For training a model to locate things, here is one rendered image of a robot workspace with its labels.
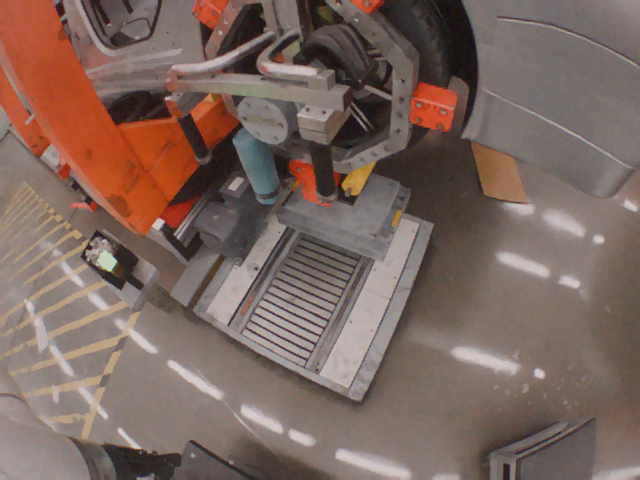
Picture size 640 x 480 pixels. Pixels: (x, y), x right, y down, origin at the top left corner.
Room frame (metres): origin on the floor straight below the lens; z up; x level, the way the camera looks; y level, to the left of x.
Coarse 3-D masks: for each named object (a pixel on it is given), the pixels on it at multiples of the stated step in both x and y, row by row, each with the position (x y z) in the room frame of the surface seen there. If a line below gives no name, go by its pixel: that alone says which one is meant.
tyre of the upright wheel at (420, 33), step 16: (400, 0) 0.57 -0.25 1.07; (416, 0) 0.59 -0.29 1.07; (432, 0) 0.68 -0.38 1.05; (400, 16) 0.57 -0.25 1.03; (416, 16) 0.56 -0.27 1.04; (432, 16) 0.60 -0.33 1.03; (400, 32) 0.57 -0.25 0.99; (416, 32) 0.55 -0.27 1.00; (432, 32) 0.54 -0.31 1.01; (416, 48) 0.55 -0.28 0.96; (432, 48) 0.53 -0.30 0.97; (448, 48) 0.61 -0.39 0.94; (432, 64) 0.53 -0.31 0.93; (448, 64) 0.57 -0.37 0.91; (432, 80) 0.53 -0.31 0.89; (448, 80) 0.57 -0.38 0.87; (416, 128) 0.54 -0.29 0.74; (336, 144) 0.69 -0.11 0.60
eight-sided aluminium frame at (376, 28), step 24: (240, 0) 0.70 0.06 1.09; (264, 0) 0.66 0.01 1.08; (336, 0) 0.56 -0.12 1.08; (240, 24) 0.78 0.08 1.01; (360, 24) 0.54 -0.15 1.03; (384, 24) 0.55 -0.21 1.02; (216, 48) 0.78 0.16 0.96; (384, 48) 0.51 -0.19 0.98; (408, 48) 0.51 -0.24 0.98; (216, 72) 0.80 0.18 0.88; (408, 72) 0.48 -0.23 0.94; (240, 96) 0.81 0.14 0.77; (408, 96) 0.48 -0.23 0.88; (240, 120) 0.78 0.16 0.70; (408, 120) 0.48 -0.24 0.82; (288, 144) 0.71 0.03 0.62; (360, 144) 0.60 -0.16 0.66; (384, 144) 0.51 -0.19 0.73; (336, 168) 0.59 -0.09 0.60
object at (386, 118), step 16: (256, 16) 0.86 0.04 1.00; (240, 32) 0.84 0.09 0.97; (256, 32) 0.90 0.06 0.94; (320, 48) 0.76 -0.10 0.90; (368, 48) 0.65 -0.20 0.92; (240, 64) 0.86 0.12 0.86; (256, 64) 0.90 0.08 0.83; (336, 64) 0.73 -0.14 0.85; (336, 80) 0.74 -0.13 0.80; (352, 96) 0.68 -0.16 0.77; (384, 96) 0.61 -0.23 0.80; (352, 112) 0.67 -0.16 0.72; (368, 112) 0.78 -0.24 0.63; (384, 112) 0.72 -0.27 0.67; (352, 128) 0.72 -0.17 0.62; (368, 128) 0.64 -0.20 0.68; (384, 128) 0.59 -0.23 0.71; (352, 144) 0.65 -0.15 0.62
